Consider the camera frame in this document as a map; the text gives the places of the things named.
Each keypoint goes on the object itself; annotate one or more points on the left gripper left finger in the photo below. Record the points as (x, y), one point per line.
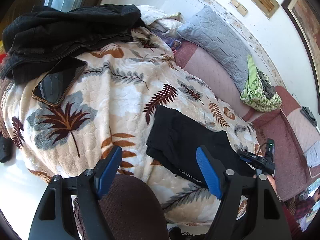
(54, 218)

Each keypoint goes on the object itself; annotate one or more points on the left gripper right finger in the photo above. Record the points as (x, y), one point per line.
(249, 207)

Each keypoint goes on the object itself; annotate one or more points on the black pants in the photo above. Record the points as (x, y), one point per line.
(174, 139)

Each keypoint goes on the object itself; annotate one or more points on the dark cloth on sofa arm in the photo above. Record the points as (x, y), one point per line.
(307, 113)

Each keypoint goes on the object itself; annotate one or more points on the green patterned folded cloth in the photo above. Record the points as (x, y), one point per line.
(253, 93)

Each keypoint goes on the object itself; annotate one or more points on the dark grey cloth on green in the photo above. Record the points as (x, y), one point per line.
(269, 89)

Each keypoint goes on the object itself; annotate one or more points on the dark red trouser leg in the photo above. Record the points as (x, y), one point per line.
(132, 210)

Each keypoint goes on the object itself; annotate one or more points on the leaf pattern fleece blanket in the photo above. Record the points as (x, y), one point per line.
(113, 104)

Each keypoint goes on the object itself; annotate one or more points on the black smartphone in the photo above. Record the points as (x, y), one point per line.
(53, 87)

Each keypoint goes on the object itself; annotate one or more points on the grey quilted pillow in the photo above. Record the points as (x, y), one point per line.
(208, 30)

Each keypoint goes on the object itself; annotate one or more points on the black garment pile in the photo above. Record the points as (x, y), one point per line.
(36, 41)

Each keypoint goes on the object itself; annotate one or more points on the white patterned cloth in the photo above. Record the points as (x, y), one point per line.
(158, 19)

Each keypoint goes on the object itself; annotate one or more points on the beige wall switch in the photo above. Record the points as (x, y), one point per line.
(239, 7)

